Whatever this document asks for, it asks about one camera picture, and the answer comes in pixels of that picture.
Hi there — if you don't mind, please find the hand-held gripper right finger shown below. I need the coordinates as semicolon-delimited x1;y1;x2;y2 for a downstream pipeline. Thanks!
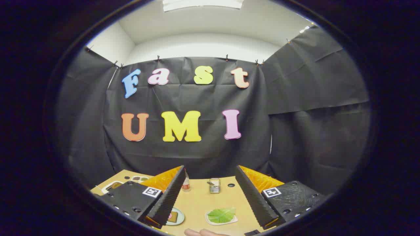
235;165;328;230

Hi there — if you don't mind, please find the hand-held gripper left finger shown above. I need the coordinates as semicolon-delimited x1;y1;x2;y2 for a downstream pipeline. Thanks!
94;165;186;229

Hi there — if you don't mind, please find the green lettuce leaf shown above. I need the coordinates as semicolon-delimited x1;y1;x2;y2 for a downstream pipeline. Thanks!
207;207;237;224

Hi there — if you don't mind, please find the clear plastic water bottle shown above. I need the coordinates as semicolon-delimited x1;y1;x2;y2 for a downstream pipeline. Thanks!
182;169;191;192

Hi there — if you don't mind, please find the pale green round plate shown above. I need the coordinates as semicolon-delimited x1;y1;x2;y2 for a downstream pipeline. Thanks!
165;207;185;226

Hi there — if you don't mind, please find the white square plate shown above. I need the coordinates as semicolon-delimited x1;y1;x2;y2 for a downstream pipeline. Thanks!
205;208;238;226

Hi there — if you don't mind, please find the white toaster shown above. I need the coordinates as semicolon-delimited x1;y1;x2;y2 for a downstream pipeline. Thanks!
101;180;124;194

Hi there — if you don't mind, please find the black backdrop cloth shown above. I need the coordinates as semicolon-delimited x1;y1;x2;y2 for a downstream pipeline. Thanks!
56;26;371;197

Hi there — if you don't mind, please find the ceiling light panel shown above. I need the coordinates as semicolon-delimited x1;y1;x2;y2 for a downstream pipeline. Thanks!
162;0;245;12

